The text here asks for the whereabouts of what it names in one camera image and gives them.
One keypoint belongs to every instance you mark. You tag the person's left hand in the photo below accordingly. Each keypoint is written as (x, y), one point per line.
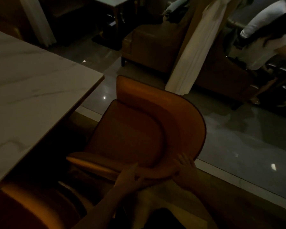
(127, 181)

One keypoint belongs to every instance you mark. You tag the person's right hand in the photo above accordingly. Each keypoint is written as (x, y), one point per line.
(186, 175)

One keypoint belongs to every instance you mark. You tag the person's right fingers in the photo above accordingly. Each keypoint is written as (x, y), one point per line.
(184, 160)

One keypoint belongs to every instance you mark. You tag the person's left thumb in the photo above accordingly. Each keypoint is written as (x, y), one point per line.
(133, 170)

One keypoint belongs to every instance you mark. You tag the orange leather chair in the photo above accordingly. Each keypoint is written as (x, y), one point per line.
(138, 126)
(28, 207)

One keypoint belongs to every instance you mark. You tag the person's left forearm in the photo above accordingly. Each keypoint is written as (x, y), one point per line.
(97, 209)

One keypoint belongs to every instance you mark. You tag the brown leather armchair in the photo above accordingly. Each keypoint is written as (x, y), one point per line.
(221, 73)
(155, 45)

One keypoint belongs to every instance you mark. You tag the long white curtain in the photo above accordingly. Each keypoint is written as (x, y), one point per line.
(195, 52)

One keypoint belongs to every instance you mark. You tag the grey cushion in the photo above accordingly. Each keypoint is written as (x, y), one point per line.
(175, 8)

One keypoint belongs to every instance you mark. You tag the short white curtain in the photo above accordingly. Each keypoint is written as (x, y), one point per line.
(39, 21)

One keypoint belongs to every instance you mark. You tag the dark pedestal table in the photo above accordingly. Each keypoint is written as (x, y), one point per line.
(114, 11)

